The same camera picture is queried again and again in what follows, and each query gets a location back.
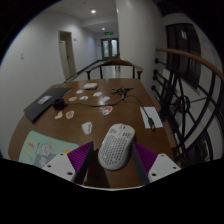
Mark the cream cartoon sticker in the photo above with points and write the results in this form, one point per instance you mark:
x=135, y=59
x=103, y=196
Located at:
x=58, y=115

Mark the black closed laptop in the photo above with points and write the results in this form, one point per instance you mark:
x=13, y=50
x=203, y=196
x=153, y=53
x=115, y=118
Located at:
x=43, y=103

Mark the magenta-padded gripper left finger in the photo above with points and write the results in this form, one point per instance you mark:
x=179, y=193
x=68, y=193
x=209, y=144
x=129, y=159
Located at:
x=61, y=165

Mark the light green cartoon mouse pad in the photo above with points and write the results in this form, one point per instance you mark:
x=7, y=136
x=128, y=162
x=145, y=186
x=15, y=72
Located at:
x=40, y=148

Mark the white paper sheet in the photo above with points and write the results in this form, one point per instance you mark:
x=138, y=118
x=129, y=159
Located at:
x=156, y=118

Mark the dark wooden armchair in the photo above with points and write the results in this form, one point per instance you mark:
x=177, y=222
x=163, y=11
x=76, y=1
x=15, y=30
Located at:
x=115, y=62

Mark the round ceiling light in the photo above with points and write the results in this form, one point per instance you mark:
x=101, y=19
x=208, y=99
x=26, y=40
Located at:
x=93, y=11
x=103, y=29

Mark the dark glass window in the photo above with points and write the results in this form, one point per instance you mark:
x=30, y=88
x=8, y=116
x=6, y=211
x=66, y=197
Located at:
x=183, y=50

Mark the black tangled small object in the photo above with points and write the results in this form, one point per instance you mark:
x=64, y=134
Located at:
x=122, y=90

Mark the black railing with wooden handrail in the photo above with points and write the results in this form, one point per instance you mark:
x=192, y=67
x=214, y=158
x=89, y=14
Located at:
x=186, y=106

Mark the small black cube charger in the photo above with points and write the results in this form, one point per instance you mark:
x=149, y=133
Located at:
x=59, y=104

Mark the small white sticker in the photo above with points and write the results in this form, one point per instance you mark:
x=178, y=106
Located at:
x=79, y=91
x=105, y=99
x=83, y=97
x=97, y=94

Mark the green exit sign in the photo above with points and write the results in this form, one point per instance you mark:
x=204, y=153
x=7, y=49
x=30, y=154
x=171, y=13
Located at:
x=108, y=33

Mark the pale side door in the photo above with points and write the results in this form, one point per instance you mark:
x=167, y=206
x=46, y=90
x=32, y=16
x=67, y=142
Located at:
x=65, y=56

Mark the small pale orange sticker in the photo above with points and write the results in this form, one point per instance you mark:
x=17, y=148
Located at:
x=72, y=98

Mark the white perforated computer mouse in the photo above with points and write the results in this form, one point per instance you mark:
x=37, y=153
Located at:
x=116, y=148

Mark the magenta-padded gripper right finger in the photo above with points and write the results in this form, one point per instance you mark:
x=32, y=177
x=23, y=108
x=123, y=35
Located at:
x=161, y=166

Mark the white wall switch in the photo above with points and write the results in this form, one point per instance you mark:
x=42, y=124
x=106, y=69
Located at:
x=22, y=56

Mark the glazed double door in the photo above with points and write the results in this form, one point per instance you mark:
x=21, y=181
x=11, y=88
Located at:
x=110, y=48

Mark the small flat white box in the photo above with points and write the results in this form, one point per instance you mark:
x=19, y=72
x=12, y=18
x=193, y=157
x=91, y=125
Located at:
x=90, y=86

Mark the red and white sticker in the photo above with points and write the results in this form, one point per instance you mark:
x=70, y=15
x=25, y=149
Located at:
x=107, y=110

